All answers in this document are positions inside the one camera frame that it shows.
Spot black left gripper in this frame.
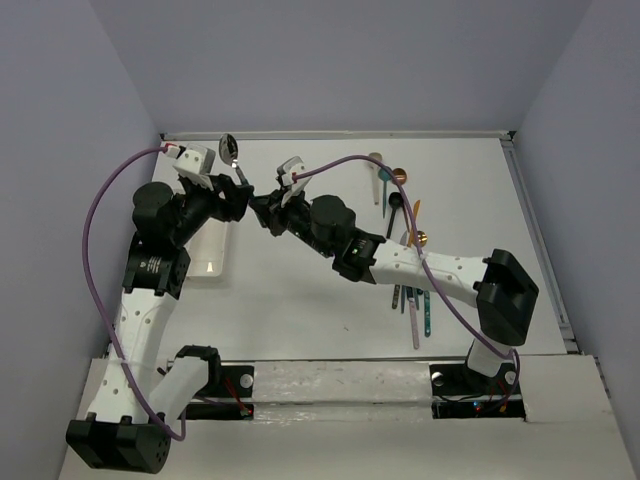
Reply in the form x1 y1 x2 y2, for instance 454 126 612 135
170 173 255 246

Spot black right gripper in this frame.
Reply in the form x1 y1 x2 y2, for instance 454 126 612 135
252 184 334 259

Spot silver spoon teal handle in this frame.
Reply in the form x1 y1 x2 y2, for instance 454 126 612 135
218 133 249 185

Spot gold metal spoon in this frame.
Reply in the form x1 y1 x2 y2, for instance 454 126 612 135
414 231 428 247

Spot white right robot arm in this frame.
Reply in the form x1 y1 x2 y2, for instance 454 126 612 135
249 190 539 392

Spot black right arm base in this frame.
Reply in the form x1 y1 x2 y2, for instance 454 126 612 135
429 362 526 420

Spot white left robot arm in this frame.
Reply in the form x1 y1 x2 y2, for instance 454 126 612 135
66 175 253 474

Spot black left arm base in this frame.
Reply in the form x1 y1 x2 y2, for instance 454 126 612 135
156 345 255 421

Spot white right container tray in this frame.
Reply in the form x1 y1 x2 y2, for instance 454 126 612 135
186 219 230 281

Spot beige plastic spoon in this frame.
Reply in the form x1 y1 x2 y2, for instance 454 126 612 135
368 152 383 205

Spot teal plastic spoon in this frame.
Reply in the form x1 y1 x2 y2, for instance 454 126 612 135
378 167 392 218

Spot copper metal spoon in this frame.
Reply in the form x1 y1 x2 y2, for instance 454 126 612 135
392 168 408 186

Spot orange plastic knife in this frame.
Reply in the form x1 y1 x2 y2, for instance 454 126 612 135
407 200 421 246

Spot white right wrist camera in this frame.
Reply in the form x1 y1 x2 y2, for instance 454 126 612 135
276 156 309 207

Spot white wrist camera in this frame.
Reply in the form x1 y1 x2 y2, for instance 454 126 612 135
276 156 309 207
167 144 216 191

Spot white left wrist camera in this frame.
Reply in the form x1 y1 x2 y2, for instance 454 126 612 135
167 144 216 191

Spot knife with pink handle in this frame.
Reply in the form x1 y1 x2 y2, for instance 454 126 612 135
407 287 420 350

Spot knife with teal handle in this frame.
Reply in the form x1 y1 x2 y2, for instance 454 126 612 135
422 291 432 338

